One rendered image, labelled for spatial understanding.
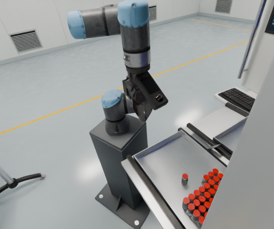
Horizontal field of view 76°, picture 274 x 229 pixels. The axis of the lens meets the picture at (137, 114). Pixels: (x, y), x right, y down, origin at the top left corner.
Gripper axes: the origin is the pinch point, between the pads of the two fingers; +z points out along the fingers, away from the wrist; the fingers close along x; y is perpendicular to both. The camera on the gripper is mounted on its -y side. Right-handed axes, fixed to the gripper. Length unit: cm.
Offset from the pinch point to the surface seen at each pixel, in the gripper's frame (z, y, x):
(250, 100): 27, 3, -77
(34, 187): 110, 88, 75
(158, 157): 21.4, -2.9, -3.2
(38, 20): 33, 485, -8
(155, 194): 19.6, -15.9, 7.3
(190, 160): 21.4, -11.2, -13.3
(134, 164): 19.6, -1.0, 7.4
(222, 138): 21.4, -10.6, -33.5
